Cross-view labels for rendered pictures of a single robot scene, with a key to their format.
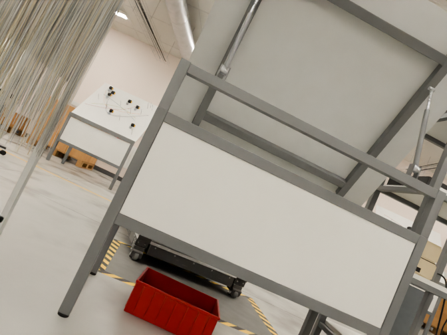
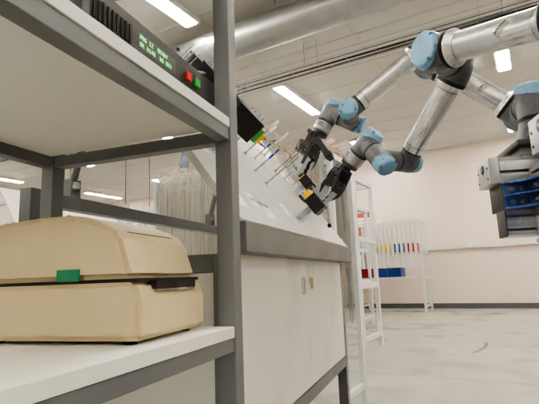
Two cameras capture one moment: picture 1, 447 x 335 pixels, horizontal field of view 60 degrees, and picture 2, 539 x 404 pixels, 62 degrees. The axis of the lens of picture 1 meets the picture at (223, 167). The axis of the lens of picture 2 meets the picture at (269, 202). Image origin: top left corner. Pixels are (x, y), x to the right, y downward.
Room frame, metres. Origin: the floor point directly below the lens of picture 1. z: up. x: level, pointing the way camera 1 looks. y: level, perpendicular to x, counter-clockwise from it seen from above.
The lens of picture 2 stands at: (2.64, -1.57, 0.75)
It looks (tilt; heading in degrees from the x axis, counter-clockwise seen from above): 10 degrees up; 118
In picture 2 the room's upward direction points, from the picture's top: 2 degrees counter-clockwise
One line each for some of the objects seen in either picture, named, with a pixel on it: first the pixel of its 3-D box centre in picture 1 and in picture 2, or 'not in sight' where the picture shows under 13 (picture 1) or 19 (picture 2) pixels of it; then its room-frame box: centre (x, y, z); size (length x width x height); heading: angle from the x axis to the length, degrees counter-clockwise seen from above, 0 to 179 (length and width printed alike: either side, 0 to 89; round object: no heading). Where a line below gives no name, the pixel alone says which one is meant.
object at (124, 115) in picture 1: (108, 132); not in sight; (6.60, 2.05, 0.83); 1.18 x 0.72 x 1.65; 87
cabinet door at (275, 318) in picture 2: not in sight; (278, 332); (2.07, -0.47, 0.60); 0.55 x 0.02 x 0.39; 98
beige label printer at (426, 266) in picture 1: (402, 249); (97, 276); (2.01, -1.03, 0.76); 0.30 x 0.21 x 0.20; 11
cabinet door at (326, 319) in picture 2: not in sight; (326, 313); (2.00, 0.07, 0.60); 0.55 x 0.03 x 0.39; 98
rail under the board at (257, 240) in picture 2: not in sight; (309, 249); (2.05, -0.20, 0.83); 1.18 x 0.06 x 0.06; 98
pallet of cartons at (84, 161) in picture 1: (71, 134); not in sight; (8.15, 3.19, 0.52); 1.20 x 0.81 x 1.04; 89
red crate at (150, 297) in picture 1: (174, 304); not in sight; (1.81, -0.06, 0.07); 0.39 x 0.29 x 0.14; 90
